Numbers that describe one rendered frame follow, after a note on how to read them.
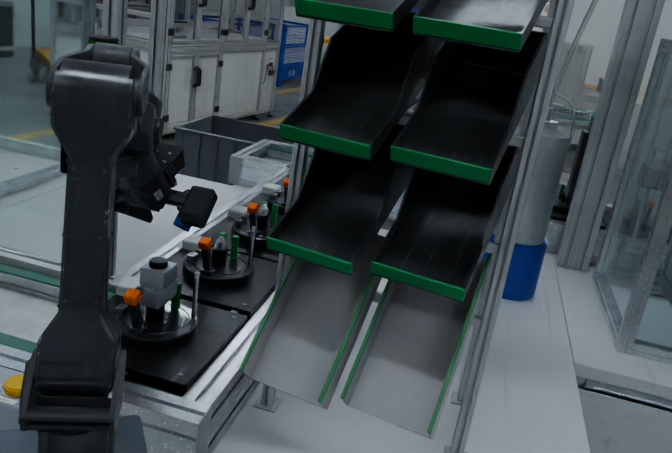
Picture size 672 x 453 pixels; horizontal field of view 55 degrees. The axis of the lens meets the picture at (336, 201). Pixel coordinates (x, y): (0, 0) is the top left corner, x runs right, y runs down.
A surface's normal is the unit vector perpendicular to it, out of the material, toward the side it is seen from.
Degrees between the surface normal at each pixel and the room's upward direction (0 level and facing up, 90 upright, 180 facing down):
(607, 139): 90
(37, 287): 90
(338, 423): 0
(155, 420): 90
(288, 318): 45
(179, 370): 0
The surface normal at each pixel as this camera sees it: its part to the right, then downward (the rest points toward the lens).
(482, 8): -0.04, -0.76
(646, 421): -0.25, 0.26
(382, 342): -0.19, -0.51
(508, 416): 0.14, -0.94
